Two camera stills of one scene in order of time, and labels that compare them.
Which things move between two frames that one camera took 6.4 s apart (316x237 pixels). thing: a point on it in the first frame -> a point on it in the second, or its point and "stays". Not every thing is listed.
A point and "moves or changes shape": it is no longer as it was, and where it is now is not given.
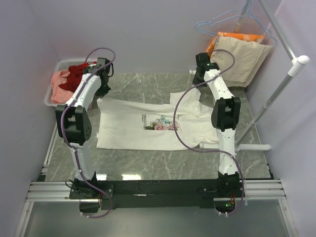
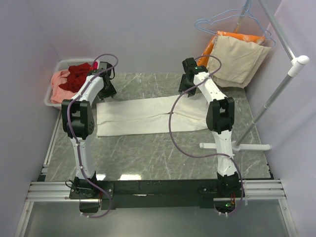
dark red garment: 76,71 stays
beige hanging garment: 238,60 stays
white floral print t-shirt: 148,124 moves or changes shape
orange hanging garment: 210,48 stays
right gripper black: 195,81 -> 181,86
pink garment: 59,95 stays
